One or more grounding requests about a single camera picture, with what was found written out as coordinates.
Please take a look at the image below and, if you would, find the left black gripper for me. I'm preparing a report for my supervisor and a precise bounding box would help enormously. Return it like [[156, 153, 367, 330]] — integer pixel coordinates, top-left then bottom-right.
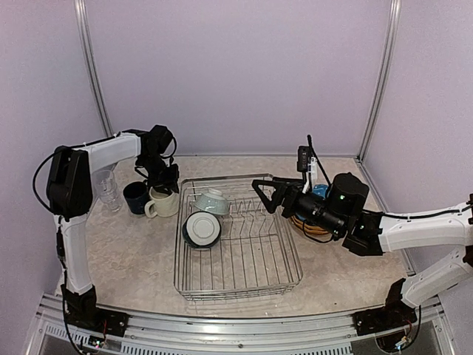
[[138, 152, 180, 195]]

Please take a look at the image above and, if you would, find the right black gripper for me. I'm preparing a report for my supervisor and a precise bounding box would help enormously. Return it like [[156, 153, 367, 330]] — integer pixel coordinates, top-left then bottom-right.
[[252, 177, 346, 237]]

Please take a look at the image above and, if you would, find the white ceramic mug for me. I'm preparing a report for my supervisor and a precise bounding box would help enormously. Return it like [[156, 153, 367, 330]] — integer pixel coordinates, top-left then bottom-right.
[[144, 188, 179, 218]]

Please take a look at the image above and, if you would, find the dark blue mug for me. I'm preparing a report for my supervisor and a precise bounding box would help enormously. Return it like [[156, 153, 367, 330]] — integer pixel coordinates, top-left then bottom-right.
[[123, 181, 149, 215]]

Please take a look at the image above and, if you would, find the yellow polka dot plate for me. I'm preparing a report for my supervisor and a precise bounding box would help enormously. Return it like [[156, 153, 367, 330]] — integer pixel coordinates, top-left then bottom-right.
[[292, 220, 330, 236], [290, 216, 327, 235]]

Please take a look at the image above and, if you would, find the blue polka dot plate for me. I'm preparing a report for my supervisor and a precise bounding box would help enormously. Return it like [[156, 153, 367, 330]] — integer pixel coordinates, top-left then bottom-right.
[[312, 184, 329, 199]]

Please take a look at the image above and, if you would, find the light striped rice bowl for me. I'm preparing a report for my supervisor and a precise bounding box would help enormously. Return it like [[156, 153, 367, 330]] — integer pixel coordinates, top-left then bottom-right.
[[194, 188, 230, 216]]

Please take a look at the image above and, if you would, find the clear glass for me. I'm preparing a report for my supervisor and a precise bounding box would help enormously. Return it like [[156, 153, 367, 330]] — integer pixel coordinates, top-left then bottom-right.
[[98, 184, 123, 212], [92, 169, 117, 201]]

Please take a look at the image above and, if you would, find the dark blue white bowl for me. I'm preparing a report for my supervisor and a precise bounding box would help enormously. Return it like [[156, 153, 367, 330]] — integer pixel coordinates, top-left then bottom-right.
[[182, 212, 222, 249]]

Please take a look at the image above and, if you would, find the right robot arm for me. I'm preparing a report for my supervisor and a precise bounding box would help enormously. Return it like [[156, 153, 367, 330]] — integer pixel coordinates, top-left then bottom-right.
[[252, 172, 472, 335]]

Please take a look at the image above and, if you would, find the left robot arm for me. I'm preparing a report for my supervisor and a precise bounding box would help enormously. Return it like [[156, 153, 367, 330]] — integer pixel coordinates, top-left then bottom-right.
[[39, 125, 179, 329]]

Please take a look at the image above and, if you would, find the bird pattern ceramic plate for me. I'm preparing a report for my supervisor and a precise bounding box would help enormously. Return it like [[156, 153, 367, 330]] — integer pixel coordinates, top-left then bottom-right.
[[297, 225, 331, 240]]

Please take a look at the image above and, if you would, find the metal wire dish rack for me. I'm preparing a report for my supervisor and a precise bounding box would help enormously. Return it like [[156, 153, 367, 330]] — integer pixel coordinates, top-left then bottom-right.
[[174, 174, 303, 300]]

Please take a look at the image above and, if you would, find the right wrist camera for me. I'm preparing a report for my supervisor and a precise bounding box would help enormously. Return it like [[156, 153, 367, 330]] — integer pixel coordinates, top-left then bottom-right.
[[296, 135, 319, 193]]

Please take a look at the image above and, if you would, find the back wall aluminium rail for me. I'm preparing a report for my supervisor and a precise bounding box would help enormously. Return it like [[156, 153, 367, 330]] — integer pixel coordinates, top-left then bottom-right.
[[174, 152, 358, 160]]

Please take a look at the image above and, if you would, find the aluminium front frame rail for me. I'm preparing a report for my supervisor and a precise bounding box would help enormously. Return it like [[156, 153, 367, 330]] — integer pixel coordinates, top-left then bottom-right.
[[20, 294, 458, 354]]

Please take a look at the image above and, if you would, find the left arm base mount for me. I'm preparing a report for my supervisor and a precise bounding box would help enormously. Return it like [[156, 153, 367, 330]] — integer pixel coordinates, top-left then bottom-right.
[[65, 307, 130, 337]]

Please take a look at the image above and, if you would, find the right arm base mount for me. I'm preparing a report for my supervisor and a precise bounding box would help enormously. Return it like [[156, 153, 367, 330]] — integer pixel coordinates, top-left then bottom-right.
[[353, 306, 418, 336]]

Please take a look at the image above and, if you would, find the left corner aluminium post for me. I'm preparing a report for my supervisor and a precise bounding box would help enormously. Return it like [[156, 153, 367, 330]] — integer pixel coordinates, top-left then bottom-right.
[[73, 0, 115, 138]]

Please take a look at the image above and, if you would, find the corner aluminium post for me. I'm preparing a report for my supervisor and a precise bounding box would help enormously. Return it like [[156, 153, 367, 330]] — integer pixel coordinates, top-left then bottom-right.
[[357, 0, 402, 164], [73, 0, 115, 138]]

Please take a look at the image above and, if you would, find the right corner aluminium post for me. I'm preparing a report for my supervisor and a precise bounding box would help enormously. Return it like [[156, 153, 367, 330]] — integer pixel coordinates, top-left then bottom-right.
[[357, 0, 402, 164]]

